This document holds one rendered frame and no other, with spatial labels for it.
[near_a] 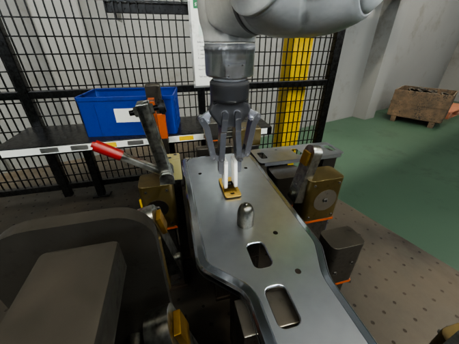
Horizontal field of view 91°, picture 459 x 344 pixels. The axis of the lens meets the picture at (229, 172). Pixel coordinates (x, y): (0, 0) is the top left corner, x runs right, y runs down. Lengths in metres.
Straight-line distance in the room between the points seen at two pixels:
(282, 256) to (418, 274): 0.60
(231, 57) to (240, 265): 0.34
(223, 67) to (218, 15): 0.07
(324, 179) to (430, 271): 0.53
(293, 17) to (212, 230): 0.35
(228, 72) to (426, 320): 0.76
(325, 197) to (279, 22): 0.40
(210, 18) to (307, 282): 0.42
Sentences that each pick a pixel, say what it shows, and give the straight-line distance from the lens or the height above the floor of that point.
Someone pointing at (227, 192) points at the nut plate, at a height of 1.01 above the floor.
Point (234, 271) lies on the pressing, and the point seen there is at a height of 1.00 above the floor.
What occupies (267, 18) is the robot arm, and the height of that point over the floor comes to 1.33.
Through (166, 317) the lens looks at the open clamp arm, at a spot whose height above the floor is 1.10.
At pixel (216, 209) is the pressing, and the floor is 1.00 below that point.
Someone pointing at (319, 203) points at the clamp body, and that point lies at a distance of 0.58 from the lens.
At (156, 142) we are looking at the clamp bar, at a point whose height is 1.14.
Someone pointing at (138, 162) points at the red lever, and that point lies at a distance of 0.49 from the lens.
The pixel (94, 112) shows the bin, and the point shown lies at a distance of 0.87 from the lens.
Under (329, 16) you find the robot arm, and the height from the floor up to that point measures 1.33.
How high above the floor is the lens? 1.31
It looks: 30 degrees down
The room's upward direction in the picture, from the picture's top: straight up
